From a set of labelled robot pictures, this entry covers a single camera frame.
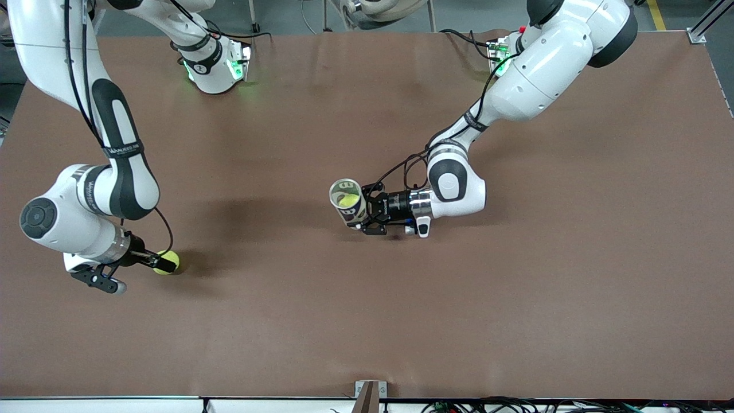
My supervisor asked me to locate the white Wilson tennis ball can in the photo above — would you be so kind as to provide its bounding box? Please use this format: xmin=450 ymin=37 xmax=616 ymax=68
xmin=329 ymin=178 xmax=368 ymax=227

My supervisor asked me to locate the brown table cover sheet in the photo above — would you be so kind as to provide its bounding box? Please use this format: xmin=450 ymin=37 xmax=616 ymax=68
xmin=0 ymin=30 xmax=734 ymax=401

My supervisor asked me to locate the beige object with metal legs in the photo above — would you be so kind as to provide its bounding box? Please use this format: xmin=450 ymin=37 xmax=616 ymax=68
xmin=301 ymin=0 xmax=438 ymax=34

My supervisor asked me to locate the metal base connector box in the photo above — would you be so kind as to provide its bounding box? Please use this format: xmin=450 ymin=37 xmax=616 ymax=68
xmin=486 ymin=36 xmax=512 ymax=78
xmin=228 ymin=41 xmax=253 ymax=82

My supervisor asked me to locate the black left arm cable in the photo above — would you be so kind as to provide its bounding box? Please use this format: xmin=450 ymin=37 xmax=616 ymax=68
xmin=373 ymin=50 xmax=520 ymax=193

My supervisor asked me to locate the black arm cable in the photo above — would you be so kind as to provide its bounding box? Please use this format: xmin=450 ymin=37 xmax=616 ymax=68
xmin=373 ymin=50 xmax=520 ymax=193
xmin=62 ymin=0 xmax=174 ymax=256

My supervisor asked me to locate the metal table edge bracket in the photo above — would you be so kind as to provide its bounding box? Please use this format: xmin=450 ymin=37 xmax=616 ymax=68
xmin=354 ymin=380 xmax=388 ymax=413

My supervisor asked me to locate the black base cable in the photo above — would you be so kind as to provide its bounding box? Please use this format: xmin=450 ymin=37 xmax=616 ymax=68
xmin=439 ymin=28 xmax=494 ymax=63
xmin=204 ymin=20 xmax=273 ymax=41

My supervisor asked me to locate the black cable bundle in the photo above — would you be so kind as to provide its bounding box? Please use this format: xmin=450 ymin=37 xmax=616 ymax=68
xmin=421 ymin=396 xmax=734 ymax=413

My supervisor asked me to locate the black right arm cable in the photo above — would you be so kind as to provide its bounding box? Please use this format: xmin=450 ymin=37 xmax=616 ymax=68
xmin=62 ymin=0 xmax=174 ymax=256

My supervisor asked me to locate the aluminium frame post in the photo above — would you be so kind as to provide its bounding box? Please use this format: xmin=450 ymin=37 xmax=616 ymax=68
xmin=686 ymin=0 xmax=734 ymax=45

